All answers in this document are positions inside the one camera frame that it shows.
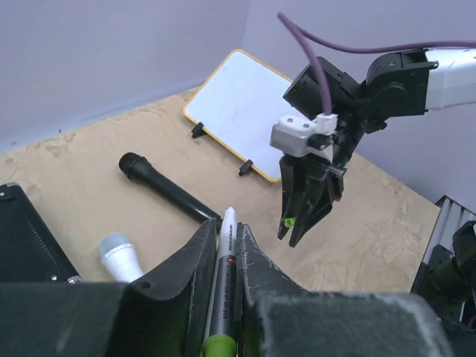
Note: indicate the green whiteboard marker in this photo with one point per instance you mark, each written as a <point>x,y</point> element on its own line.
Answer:
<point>219,336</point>

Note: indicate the black case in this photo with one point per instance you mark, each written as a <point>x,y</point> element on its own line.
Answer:
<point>29,251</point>

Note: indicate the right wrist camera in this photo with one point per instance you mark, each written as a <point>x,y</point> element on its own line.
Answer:
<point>299,137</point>

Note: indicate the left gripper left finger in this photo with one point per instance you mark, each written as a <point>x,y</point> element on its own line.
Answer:
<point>163,312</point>

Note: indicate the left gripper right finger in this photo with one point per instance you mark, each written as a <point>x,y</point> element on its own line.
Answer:
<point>281,318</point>

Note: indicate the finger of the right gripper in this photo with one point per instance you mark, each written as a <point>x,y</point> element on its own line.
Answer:
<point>295,198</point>
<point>313,192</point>

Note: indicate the yellow framed whiteboard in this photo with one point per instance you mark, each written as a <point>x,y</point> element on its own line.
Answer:
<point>238,105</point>

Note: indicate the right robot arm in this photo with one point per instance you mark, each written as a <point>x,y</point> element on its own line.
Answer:
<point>398,84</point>

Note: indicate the black microphone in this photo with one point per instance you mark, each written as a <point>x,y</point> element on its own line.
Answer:
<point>139,170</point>

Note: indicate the aluminium table frame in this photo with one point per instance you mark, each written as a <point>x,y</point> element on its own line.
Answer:
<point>451,217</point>

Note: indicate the green marker cap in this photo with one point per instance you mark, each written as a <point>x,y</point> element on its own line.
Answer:
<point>289,222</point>

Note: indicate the white microphone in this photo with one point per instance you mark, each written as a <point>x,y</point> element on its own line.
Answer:
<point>119,258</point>

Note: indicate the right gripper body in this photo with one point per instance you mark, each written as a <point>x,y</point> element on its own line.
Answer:
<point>349,131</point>

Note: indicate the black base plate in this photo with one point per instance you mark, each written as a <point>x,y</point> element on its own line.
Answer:
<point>447,281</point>

